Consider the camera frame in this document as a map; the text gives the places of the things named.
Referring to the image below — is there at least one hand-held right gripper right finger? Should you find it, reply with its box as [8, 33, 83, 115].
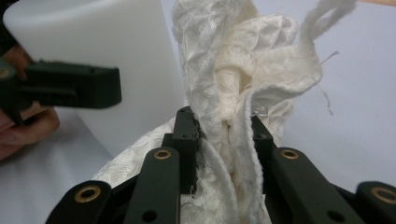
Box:
[250, 115, 278, 194]

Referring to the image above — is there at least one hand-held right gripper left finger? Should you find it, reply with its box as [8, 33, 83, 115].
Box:
[162, 105, 207, 196]

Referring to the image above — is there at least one white waffle cloth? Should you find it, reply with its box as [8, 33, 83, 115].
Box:
[92, 0, 358, 224]

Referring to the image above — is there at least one wooden table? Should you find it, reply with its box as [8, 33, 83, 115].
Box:
[358, 0, 396, 7]

